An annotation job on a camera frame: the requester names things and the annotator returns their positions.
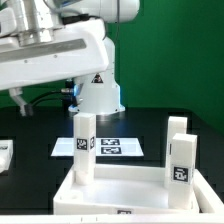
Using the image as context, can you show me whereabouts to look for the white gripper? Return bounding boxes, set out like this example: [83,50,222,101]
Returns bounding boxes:
[0,19,109,116]

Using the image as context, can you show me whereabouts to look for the white desk tabletop tray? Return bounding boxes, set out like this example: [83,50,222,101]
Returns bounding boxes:
[53,164,199,215]

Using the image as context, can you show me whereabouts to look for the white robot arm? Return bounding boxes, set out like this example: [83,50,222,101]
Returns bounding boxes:
[0,0,140,116]

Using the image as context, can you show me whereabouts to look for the white fiducial marker sheet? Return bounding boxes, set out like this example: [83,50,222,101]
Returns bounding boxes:
[51,138,143,157]

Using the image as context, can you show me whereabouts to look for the black base cables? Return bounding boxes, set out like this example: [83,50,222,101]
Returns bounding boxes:
[29,88,75,108]

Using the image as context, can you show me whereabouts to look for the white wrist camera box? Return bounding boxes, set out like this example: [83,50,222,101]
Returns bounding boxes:
[0,8,17,37]

